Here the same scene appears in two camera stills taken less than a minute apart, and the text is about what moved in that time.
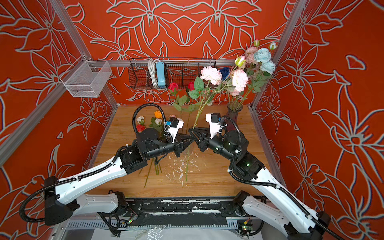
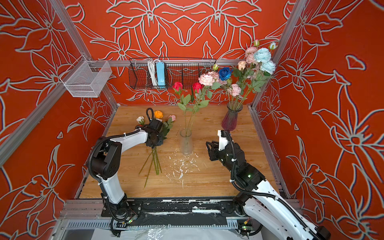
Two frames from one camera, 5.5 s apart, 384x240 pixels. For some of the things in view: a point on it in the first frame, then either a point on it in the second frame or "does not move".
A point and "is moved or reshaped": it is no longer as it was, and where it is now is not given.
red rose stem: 191,94 is moved or reshaped
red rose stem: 173,87 is moved or reshaped
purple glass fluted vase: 233,108 does not move
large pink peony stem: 209,76 is moved or reshaped
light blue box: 160,74 does not move
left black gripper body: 165,149 → 158,140
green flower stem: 249,54 → 257,82
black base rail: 181,213 does not move
